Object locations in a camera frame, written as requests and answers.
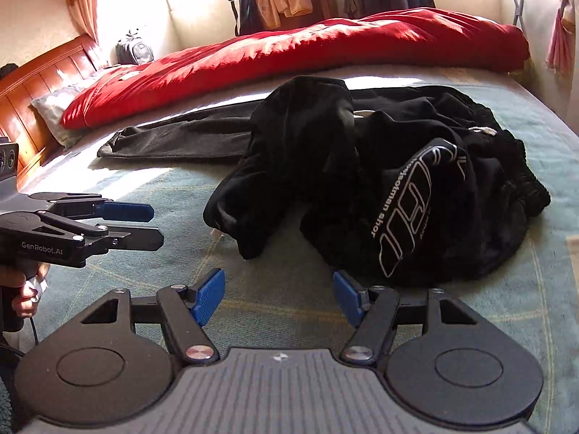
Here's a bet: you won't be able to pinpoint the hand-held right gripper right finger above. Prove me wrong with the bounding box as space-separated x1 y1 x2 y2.
332 271 480 363

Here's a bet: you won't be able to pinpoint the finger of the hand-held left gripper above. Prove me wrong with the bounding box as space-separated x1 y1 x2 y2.
43 212 164 256
29 192 155 222

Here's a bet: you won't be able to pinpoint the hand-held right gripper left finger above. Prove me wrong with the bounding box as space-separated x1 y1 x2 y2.
80 269 226 365

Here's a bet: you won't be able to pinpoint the black logo pants with drawstring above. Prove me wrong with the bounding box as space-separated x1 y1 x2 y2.
97 84 551 290

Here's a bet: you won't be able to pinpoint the person's left hand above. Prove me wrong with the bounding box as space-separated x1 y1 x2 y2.
0 264 50 317

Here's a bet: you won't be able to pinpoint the grey plaid bed blanket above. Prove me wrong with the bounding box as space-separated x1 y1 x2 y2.
18 65 579 434

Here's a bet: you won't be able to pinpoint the grey pillow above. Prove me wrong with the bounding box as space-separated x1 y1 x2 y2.
31 84 98 150

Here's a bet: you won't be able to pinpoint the wooden bed headboard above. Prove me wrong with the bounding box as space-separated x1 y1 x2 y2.
0 34 107 191

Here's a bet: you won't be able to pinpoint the grey backpack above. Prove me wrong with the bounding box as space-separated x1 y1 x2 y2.
115 29 155 66

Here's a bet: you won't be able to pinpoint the red quilt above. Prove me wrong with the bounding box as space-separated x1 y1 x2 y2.
59 7 531 129

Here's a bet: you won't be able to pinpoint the orange hanging cloth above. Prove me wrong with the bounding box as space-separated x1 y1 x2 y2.
255 0 313 30

